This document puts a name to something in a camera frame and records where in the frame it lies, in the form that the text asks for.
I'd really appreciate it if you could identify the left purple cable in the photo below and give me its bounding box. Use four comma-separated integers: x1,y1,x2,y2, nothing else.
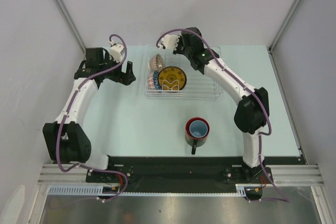
56,34,129,204

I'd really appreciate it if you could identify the light blue cup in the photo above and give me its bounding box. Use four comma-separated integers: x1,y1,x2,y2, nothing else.
189,120,209,138

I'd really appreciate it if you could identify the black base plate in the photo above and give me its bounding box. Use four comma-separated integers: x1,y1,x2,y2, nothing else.
52,155,308,193

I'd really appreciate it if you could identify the slotted cable duct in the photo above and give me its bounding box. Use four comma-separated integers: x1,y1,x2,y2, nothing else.
236,184,263,196
48,185,120,196

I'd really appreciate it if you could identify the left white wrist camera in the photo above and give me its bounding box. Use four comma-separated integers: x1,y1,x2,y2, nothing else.
109,40,124,63

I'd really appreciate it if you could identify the blue patterned bowl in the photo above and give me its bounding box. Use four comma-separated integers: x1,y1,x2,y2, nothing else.
147,70,162,92

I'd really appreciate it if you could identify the yellow round patterned plate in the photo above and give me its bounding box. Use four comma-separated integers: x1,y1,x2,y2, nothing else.
158,66,187,91

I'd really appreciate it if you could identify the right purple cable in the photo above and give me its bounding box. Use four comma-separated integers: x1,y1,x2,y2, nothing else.
156,28,291,204

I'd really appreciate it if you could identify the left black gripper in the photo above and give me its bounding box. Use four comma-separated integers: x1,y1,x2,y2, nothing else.
100,53,135,86

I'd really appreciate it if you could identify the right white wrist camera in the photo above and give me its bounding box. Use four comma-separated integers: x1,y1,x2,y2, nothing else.
159,35,180,51

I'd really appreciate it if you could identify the right slotted cable duct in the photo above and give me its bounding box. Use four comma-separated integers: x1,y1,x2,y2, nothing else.
236,184,263,196

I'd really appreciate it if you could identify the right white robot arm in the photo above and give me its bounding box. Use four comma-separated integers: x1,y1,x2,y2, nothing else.
156,27,272,183

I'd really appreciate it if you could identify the clear wire dish rack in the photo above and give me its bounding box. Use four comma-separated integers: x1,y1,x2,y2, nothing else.
143,46,224,100

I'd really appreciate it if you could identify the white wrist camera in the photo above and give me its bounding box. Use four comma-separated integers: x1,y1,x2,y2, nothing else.
109,40,124,63
159,35,180,51

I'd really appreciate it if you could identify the left slotted cable duct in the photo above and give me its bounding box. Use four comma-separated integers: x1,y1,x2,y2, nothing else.
48,185,120,196

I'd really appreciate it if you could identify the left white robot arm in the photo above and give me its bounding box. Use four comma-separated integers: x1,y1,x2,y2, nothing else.
43,44,136,182

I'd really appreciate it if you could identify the brown patterned bowl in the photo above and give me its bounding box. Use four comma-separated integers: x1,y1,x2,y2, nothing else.
149,54,164,72

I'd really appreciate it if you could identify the red black mug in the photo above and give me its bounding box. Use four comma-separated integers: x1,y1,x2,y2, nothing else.
185,118,210,155

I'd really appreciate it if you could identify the purple cable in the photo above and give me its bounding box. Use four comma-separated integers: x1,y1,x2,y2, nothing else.
56,34,129,204
156,28,291,204

